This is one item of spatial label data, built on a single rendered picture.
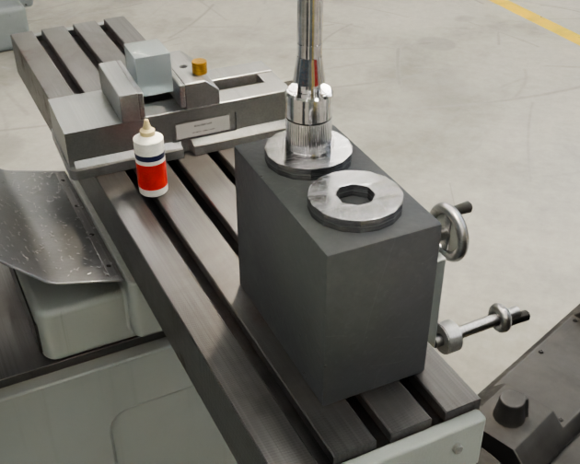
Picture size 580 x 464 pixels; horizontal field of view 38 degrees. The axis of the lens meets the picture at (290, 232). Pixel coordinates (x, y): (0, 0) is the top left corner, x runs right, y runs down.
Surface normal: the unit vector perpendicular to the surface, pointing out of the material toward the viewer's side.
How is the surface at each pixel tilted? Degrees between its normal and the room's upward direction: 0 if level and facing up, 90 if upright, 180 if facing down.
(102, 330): 90
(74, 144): 90
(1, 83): 0
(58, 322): 90
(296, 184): 0
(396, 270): 90
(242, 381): 0
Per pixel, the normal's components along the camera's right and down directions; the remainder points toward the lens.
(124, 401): 0.45, 0.51
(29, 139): 0.00, -0.82
